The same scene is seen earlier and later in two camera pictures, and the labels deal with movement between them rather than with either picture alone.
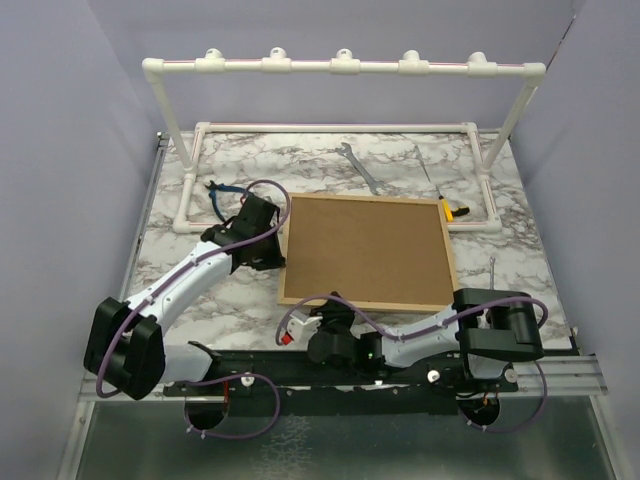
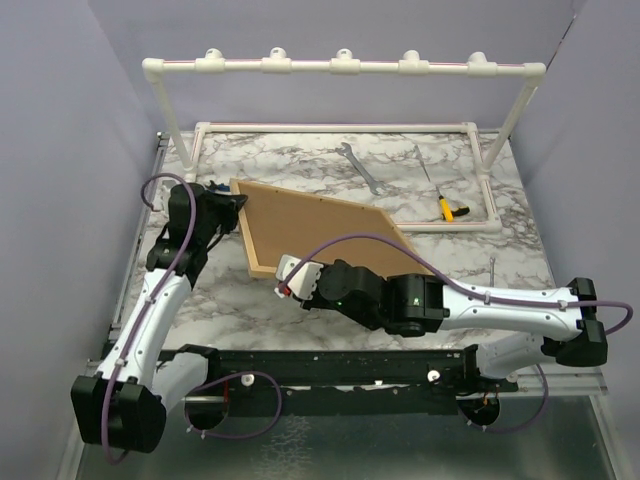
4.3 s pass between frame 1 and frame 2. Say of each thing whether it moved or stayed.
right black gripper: moved
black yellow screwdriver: stayed
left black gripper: moved
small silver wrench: stayed
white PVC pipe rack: stayed
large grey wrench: stayed
